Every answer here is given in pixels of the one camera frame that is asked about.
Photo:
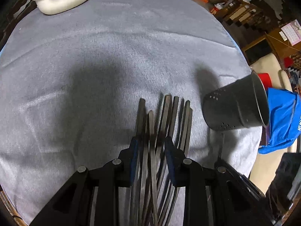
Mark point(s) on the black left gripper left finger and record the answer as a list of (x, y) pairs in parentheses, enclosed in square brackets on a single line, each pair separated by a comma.
[(90, 197)]

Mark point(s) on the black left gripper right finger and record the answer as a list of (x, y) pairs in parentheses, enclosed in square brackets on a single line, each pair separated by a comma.
[(218, 196)]

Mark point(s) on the dark chopstick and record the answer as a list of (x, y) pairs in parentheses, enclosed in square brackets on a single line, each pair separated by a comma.
[(153, 168), (145, 216), (188, 131), (172, 193), (135, 190), (166, 129)]

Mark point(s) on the black perforated utensil holder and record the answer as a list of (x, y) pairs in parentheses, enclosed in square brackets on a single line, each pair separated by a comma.
[(241, 104)]

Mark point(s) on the cream sofa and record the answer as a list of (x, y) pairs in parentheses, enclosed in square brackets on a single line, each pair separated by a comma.
[(264, 168)]

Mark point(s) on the blue cloth garment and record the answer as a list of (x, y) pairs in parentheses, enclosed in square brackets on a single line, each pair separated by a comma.
[(284, 120)]

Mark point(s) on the grey table cloth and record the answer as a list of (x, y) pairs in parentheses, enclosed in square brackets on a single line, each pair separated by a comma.
[(71, 84)]

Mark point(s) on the wall calendar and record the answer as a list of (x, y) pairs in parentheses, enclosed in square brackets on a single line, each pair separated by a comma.
[(292, 32)]

